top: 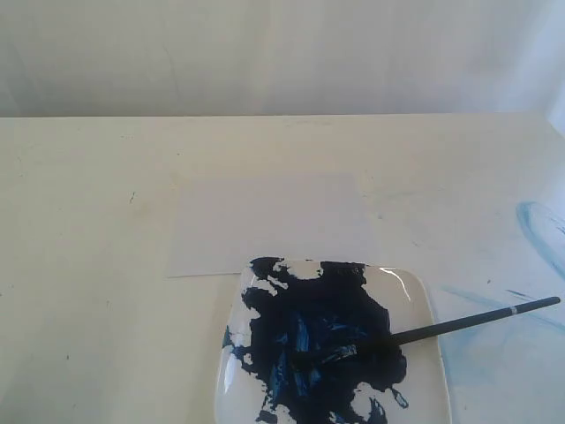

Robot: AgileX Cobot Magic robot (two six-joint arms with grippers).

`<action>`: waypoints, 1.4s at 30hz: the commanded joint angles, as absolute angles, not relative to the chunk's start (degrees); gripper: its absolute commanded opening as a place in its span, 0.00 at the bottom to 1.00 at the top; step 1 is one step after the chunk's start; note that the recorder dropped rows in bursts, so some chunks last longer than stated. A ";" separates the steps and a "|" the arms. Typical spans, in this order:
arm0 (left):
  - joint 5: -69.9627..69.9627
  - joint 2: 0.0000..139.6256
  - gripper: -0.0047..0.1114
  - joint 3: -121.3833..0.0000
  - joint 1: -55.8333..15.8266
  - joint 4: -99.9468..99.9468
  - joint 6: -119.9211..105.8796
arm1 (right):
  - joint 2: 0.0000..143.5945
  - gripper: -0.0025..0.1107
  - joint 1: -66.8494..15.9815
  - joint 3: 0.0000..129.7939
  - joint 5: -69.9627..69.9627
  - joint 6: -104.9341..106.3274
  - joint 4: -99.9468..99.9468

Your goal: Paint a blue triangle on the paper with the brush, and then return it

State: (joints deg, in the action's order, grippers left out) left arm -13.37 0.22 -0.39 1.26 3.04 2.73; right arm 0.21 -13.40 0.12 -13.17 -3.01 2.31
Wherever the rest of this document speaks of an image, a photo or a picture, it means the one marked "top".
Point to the white paper sheet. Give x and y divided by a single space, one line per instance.
222 224

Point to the white square paint plate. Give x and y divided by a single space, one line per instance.
283 306

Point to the black paintbrush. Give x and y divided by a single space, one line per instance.
368 347

